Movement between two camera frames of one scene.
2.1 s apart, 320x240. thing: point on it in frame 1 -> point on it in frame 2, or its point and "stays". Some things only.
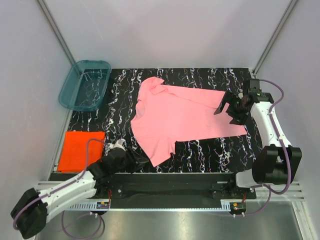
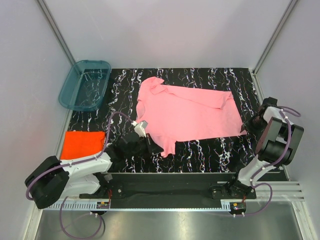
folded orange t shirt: [72, 156] stays
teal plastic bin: [85, 85] stays
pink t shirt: [164, 114] stays
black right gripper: [229, 98] -> [248, 126]
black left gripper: [136, 162] -> [152, 147]
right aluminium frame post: [290, 7] stays
